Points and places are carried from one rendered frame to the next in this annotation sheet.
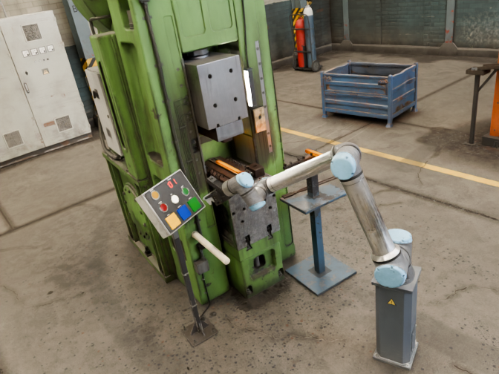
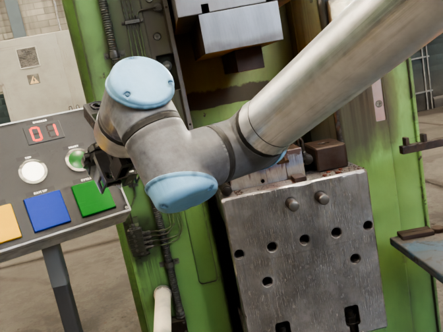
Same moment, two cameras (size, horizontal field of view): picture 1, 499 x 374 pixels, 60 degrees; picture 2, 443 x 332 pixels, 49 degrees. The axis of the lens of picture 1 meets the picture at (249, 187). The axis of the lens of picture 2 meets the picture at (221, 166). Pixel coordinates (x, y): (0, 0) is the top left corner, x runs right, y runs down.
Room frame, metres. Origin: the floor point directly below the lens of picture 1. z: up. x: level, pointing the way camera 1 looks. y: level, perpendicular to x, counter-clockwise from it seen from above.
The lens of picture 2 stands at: (1.51, -0.36, 1.22)
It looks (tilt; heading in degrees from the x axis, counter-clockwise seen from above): 11 degrees down; 25
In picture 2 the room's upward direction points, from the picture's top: 11 degrees counter-clockwise
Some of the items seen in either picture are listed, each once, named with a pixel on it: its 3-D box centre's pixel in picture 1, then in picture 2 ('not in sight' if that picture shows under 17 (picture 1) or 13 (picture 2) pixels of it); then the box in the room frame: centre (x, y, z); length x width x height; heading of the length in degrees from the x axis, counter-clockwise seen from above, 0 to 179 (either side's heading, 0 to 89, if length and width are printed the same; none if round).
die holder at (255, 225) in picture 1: (235, 200); (283, 233); (2.89, 0.13, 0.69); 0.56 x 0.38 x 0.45; 30
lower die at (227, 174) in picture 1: (223, 171); (252, 155); (2.85, 0.17, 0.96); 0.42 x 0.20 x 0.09; 30
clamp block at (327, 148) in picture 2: (255, 170); (325, 154); (2.81, -0.06, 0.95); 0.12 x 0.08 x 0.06; 30
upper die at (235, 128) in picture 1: (214, 124); (230, 35); (2.85, 0.17, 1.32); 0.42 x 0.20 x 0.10; 30
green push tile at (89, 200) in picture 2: (194, 204); (93, 197); (2.33, 0.35, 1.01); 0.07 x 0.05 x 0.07; 145
